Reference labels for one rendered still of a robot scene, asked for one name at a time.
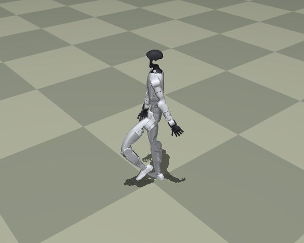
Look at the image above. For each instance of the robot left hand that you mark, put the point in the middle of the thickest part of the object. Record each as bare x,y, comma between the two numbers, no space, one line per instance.
176,129

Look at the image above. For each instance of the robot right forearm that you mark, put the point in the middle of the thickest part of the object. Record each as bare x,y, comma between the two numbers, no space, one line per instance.
146,101

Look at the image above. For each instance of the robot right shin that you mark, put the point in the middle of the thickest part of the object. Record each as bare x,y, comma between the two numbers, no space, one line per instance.
157,158

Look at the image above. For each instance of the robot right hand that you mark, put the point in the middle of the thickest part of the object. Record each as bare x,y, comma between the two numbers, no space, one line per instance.
143,113

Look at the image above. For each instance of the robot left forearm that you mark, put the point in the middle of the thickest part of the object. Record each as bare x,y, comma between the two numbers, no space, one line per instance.
165,110

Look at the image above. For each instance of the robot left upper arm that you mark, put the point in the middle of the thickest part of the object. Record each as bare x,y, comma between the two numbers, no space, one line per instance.
156,85

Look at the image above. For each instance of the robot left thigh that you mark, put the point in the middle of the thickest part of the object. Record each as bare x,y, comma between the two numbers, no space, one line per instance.
136,132

